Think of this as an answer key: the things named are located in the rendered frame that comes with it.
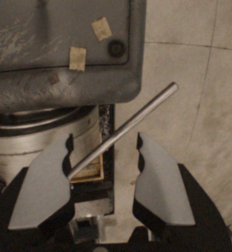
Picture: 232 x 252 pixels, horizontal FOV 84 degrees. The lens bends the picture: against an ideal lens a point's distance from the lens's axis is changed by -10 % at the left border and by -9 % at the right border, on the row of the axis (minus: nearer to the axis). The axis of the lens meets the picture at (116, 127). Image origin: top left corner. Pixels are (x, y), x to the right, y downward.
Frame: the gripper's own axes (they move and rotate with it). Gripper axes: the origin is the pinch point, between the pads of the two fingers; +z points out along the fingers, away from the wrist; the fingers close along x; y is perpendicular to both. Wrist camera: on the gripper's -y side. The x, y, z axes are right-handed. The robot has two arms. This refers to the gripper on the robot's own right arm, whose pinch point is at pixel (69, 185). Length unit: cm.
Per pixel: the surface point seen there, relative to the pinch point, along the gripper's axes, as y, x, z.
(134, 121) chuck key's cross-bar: -35.7, 22.1, 15.0
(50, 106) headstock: -36.3, 15.5, 3.9
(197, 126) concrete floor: 49, -107, 164
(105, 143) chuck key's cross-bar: -32.7, 21.7, 11.3
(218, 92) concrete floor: -1, -108, 184
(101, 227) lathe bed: 85, -21, 11
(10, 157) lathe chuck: -28.0, 16.1, -4.9
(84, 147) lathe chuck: -24.8, 11.3, 8.1
